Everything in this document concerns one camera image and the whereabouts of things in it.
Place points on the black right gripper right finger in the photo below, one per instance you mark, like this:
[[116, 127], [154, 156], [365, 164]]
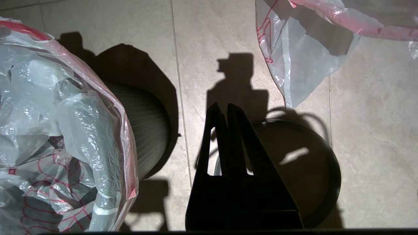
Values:
[[264, 195]]

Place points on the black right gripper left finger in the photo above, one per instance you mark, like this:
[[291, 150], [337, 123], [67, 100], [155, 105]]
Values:
[[212, 195]]

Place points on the new white red-edged trash bag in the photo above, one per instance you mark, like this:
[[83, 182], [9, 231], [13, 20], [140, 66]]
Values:
[[65, 130]]

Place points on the black round trash bin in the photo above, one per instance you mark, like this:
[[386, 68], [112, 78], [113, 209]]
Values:
[[147, 130]]

